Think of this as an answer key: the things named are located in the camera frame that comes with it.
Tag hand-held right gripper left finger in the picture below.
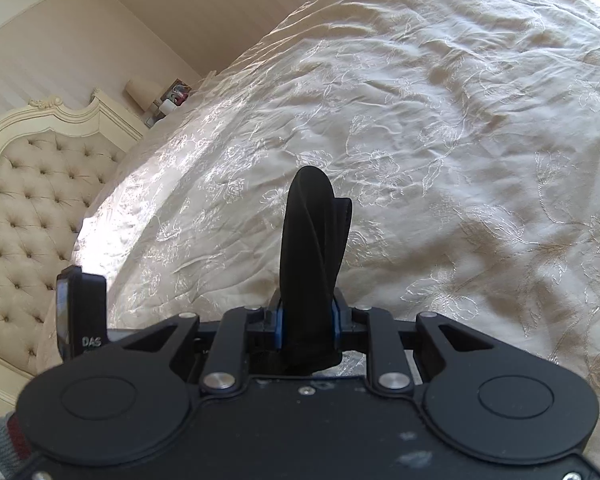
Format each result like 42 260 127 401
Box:
121 305 285 395

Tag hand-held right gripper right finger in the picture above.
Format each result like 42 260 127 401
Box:
330 300 496 395

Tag black pants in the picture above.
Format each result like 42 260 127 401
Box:
279 165 354 377

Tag person's left forearm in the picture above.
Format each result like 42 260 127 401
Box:
0 409 35 480

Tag cream tufted headboard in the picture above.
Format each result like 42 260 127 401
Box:
0 87 152 417

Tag cream embroidered bedspread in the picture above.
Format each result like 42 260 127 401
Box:
30 0 600 413

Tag cream table lamp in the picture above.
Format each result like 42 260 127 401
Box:
125 76 162 112

